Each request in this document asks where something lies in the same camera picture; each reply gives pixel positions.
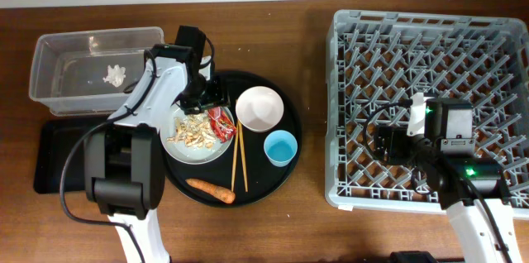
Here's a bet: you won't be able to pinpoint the left wooden chopstick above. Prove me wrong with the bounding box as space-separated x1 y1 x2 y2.
231 121 241 192

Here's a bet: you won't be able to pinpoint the round black serving tray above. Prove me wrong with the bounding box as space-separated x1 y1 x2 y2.
160 70 303 208

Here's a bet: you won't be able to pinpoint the food scraps on plate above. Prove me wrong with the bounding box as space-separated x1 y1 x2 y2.
167 113 217 150

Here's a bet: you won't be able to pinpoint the wooden chopstick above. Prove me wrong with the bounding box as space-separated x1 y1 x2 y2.
231 121 241 192
238 121 249 193

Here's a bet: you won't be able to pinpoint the grey plate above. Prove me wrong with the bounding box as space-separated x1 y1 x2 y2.
160 105 234 165

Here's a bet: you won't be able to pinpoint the red snack wrapper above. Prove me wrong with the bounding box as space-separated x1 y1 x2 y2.
207 107 236 143

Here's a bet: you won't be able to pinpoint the crumpled white tissue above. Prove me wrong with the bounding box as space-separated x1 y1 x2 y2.
102 65 126 88

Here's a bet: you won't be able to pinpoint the black rectangular tray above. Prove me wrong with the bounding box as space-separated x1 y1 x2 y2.
33 116 107 194

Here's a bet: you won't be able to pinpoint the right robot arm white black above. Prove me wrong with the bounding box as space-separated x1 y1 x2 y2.
374 126 522 262

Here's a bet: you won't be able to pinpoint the black object bottom edge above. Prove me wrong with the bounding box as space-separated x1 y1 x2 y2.
389 251 438 263

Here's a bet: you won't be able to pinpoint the right wooden chopstick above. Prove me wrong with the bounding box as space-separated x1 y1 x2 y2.
238 121 249 193

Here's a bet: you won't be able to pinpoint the light blue cup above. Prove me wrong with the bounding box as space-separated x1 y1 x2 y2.
264 130 298 167

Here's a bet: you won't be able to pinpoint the white pink bowl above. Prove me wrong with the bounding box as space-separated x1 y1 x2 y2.
236 86 284 132

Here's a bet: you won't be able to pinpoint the clear plastic waste bin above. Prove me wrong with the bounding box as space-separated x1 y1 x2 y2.
29 26 164 117

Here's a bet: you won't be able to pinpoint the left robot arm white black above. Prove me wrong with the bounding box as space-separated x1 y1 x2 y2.
60 44 227 262

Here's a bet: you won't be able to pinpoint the orange carrot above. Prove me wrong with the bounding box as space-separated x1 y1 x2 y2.
186 179 236 204

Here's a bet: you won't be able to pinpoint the grey dishwasher rack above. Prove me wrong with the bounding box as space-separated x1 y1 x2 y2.
324 10 528 219

